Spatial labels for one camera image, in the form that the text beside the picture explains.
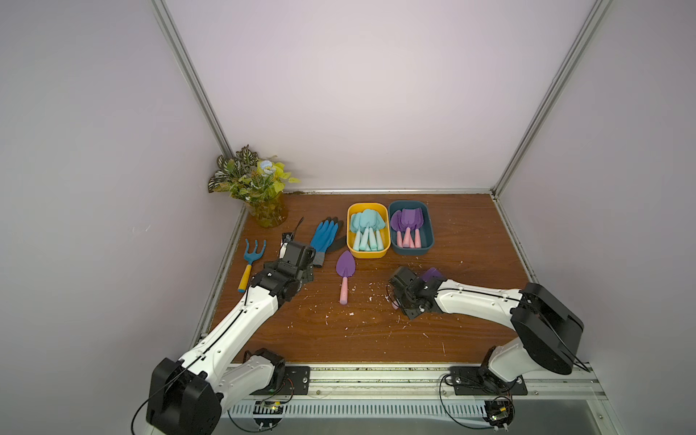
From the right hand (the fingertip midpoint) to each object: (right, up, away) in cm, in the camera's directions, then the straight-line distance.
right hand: (393, 293), depth 87 cm
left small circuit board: (-37, -29, -15) cm, 49 cm away
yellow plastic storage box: (-2, +28, +20) cm, 34 cm away
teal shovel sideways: (-3, +16, +14) cm, 22 cm away
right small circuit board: (+26, -26, -18) cm, 41 cm away
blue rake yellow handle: (-53, +10, +13) cm, 55 cm away
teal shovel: (-9, +17, +12) cm, 22 cm away
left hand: (-32, +11, -5) cm, 34 cm away
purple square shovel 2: (+13, +22, +20) cm, 32 cm away
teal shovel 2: (-12, +17, +13) cm, 24 cm away
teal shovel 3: (-13, +23, +19) cm, 33 cm away
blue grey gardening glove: (-25, +18, +17) cm, 35 cm away
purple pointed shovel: (-16, +7, +9) cm, 20 cm away
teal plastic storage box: (+16, +18, +16) cm, 29 cm away
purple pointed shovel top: (+4, +23, +21) cm, 31 cm away
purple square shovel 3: (+14, +5, +5) cm, 16 cm away
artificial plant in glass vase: (-49, +38, +10) cm, 62 cm away
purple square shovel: (+9, +24, +21) cm, 33 cm away
